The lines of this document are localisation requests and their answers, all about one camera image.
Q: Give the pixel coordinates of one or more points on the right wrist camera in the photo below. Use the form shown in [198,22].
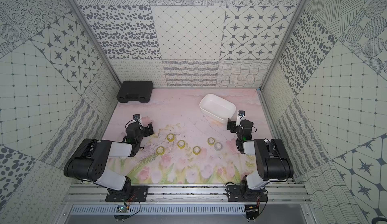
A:
[241,114]

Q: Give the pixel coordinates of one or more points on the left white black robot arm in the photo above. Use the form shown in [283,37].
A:
[89,161]

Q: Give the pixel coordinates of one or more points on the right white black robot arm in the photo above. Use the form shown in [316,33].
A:
[272,160]

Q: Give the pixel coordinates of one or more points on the right controller board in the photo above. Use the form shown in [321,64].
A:
[252,212]

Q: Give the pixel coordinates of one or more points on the left green circuit board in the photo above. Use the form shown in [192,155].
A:
[122,209]

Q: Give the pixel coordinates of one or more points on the black plastic tool case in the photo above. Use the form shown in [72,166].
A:
[135,91]

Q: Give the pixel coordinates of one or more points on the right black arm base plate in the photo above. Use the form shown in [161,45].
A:
[246,193]

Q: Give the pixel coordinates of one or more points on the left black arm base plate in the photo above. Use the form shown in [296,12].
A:
[134,193]

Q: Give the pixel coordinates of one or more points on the aluminium mounting rail frame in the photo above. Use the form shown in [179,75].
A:
[280,193]

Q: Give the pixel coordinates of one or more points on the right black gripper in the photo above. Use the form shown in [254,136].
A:
[233,123]

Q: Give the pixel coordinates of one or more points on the white plastic storage box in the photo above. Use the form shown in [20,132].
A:
[217,108]

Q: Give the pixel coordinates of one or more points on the yellow tape roll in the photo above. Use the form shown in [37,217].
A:
[160,150]
[196,150]
[211,141]
[170,137]
[181,144]

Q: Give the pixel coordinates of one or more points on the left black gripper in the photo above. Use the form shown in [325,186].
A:
[145,129]

